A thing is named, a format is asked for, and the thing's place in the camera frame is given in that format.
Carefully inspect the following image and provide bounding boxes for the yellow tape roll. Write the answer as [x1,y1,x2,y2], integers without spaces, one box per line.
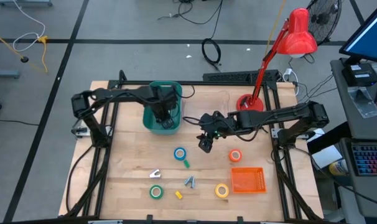
[215,183,230,199]

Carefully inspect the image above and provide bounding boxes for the yellow bottle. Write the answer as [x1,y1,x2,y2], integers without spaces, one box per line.
[328,159,348,177]

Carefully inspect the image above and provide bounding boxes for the yellow hanging cord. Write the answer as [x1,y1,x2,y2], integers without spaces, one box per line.
[264,0,287,57]

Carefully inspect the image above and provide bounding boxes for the white charger with cable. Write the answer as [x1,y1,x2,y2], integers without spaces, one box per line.
[283,67,300,96]

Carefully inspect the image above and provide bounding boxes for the clear plastic bin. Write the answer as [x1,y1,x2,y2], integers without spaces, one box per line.
[181,90,232,125]

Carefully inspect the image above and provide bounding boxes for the grey table foot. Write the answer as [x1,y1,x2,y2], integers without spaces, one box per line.
[0,68,21,80]
[0,0,54,7]

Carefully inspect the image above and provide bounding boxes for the teal plastic bin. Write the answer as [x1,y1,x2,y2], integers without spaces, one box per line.
[142,81,184,136]

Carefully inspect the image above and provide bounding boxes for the computer monitor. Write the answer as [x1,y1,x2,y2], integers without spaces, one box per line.
[339,0,377,65]

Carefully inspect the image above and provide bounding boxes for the green tape roll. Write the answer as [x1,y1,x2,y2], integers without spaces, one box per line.
[149,184,164,200]

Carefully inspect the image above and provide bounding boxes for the yellow extension cable plug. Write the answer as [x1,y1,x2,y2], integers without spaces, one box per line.
[37,35,49,73]

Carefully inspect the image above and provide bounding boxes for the backlit keyboard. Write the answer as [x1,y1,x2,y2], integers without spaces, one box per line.
[351,144,377,177]

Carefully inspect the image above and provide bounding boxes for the black mini computer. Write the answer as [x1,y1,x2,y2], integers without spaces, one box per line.
[342,63,377,87]

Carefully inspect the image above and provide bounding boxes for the yellow rod with black tip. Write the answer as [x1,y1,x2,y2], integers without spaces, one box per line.
[0,27,30,64]

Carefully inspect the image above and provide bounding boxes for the black perforated bar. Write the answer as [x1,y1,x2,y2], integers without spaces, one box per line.
[202,70,282,84]

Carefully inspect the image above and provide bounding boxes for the clear plastic bag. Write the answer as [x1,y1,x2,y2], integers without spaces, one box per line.
[347,86,377,119]

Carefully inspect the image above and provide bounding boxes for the black coiled floor cable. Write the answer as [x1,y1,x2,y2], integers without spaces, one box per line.
[201,0,224,72]

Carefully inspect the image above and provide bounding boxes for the orange tape roll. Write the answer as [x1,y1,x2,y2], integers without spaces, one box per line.
[228,149,243,163]

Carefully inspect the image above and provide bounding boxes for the white paper sheet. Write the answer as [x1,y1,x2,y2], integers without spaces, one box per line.
[311,144,343,170]

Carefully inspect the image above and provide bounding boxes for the grey desk cart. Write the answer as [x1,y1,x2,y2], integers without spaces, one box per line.
[330,57,377,224]

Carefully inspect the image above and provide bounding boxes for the blue tape roll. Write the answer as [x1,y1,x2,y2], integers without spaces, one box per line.
[173,147,187,161]

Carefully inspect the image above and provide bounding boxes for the black floor fan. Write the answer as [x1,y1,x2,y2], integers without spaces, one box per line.
[306,0,343,46]

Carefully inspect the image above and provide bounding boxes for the white floor cable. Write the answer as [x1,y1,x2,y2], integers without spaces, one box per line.
[12,0,47,53]

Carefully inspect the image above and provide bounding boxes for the red desk lamp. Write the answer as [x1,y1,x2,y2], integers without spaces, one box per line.
[236,7,319,115]

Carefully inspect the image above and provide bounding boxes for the black aluminium frame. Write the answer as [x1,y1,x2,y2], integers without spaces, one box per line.
[63,70,325,224]

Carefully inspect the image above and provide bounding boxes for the orange mesh basket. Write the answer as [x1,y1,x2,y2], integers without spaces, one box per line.
[230,167,267,194]

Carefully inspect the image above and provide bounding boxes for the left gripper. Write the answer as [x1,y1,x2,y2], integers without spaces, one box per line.
[151,86,179,130]

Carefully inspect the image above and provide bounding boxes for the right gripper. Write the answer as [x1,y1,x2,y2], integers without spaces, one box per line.
[198,111,226,154]

